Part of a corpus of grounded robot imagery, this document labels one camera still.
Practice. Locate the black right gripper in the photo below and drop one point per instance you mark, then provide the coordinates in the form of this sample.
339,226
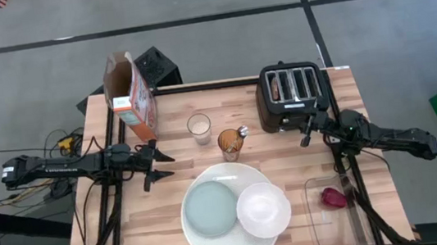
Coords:
317,122

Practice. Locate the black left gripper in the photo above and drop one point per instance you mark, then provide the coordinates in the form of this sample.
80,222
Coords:
148,159

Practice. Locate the orange cereal box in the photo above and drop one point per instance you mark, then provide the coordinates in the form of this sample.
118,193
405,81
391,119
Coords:
138,103

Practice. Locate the dark red fruit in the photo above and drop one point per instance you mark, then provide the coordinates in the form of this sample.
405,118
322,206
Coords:
333,198

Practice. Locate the clear rectangular plastic container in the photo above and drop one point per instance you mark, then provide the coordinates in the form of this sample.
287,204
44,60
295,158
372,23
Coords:
334,229

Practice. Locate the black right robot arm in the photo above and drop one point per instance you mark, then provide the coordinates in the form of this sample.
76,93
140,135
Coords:
393,137

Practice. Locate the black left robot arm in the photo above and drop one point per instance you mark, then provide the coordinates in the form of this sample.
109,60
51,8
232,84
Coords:
63,169

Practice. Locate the black four-slot toaster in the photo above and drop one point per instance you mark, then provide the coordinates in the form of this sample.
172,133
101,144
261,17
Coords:
267,113

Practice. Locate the clear glass with white filling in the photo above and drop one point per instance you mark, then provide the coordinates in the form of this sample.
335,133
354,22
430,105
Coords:
199,129

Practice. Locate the grey-green round plate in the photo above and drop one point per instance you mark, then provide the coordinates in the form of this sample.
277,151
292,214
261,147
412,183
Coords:
211,209

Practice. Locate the amber faceted drinking glass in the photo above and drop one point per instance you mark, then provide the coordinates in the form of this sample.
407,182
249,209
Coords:
230,146

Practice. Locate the pale round bowl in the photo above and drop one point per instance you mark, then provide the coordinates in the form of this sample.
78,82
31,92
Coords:
263,210

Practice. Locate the black perforated box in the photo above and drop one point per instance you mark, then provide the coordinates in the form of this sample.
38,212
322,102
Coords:
154,68

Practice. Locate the yellow power plug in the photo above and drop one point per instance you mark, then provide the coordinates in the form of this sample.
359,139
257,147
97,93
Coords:
65,143

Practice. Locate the dark desk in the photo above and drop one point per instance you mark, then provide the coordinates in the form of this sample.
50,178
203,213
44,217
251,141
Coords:
19,223

